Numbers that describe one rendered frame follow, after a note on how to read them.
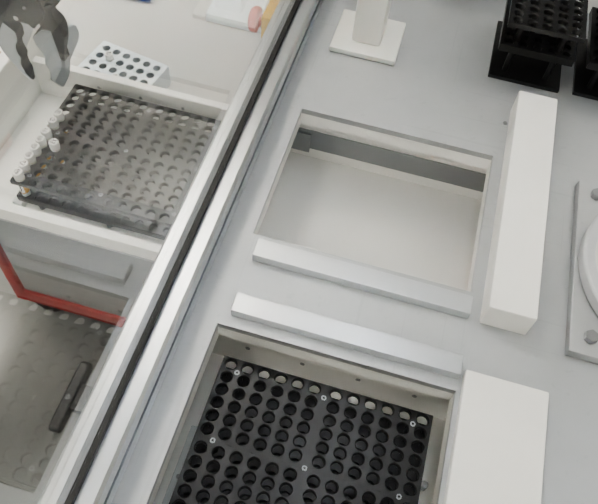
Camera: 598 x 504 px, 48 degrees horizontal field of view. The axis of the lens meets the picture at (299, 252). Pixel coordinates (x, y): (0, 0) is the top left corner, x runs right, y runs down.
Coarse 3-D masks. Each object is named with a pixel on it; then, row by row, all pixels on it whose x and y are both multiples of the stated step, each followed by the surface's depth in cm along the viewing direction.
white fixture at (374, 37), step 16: (368, 0) 85; (384, 0) 84; (352, 16) 94; (368, 16) 87; (384, 16) 86; (336, 32) 92; (352, 32) 90; (368, 32) 89; (384, 32) 92; (400, 32) 93; (336, 48) 90; (352, 48) 90; (368, 48) 90; (384, 48) 91
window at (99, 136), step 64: (0, 0) 28; (64, 0) 33; (128, 0) 40; (192, 0) 50; (256, 0) 68; (0, 64) 29; (64, 64) 34; (128, 64) 42; (192, 64) 54; (256, 64) 75; (0, 128) 30; (64, 128) 36; (128, 128) 45; (192, 128) 58; (0, 192) 32; (64, 192) 38; (128, 192) 48; (192, 192) 63; (0, 256) 33; (64, 256) 40; (128, 256) 51; (0, 320) 35; (64, 320) 43; (128, 320) 55; (0, 384) 37; (64, 384) 45; (0, 448) 39; (64, 448) 49
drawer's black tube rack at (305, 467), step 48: (240, 384) 72; (288, 384) 69; (240, 432) 66; (288, 432) 66; (336, 432) 67; (384, 432) 67; (192, 480) 67; (240, 480) 64; (288, 480) 67; (336, 480) 64; (384, 480) 64
